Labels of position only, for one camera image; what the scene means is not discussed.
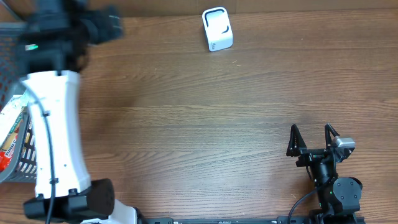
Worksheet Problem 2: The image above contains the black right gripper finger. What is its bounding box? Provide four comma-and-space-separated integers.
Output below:
325, 123, 340, 147
286, 124, 307, 157

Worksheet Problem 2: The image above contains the orange spaghetti packet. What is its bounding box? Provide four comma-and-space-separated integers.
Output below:
1, 107, 27, 172

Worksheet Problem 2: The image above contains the clear pouch of brown powder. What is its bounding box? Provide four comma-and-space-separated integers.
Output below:
1, 91, 29, 146

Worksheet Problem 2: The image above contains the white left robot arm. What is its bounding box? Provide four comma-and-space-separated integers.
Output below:
16, 0, 139, 224

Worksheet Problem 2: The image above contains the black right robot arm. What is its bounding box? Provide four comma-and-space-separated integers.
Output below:
286, 123, 364, 223

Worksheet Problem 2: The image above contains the white barcode scanner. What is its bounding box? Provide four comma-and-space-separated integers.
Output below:
201, 7, 233, 52

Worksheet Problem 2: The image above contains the grey plastic basket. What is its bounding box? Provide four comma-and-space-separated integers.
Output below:
1, 22, 37, 183

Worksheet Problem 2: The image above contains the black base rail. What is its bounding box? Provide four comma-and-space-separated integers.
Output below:
146, 215, 366, 224

